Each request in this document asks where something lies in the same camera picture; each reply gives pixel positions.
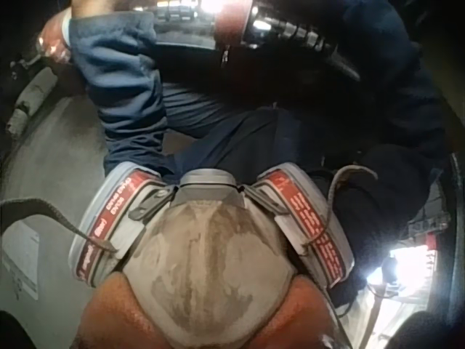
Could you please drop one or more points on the person's left hand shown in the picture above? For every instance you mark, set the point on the person's left hand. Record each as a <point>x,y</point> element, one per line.
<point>54,34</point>

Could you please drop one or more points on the large grey metal drum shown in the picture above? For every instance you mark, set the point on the large grey metal drum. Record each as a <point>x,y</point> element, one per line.
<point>54,174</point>

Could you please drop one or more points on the red chrome black power tool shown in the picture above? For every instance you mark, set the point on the red chrome black power tool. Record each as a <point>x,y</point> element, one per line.
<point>236,22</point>

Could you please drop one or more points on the grey machine with red part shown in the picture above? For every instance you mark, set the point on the grey machine with red part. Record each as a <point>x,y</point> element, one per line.
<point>430,225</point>

